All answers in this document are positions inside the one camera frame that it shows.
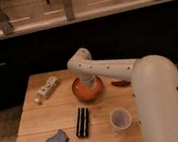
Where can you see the orange ceramic bowl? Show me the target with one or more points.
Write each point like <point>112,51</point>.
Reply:
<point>83,93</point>

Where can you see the grey metal post middle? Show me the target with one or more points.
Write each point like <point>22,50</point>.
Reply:
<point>69,10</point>

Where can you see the grey metal post left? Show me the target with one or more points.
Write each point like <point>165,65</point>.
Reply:
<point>5,24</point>

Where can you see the white paper cup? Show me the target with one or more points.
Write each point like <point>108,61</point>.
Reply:
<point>120,119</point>

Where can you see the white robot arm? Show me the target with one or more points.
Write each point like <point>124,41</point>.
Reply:
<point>154,79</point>

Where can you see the black striped rectangular block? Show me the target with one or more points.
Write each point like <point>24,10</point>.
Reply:
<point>82,123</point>

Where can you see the red chili pepper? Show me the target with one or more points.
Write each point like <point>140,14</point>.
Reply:
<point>120,83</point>

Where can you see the white tube package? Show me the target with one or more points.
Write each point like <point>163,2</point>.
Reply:
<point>45,91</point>

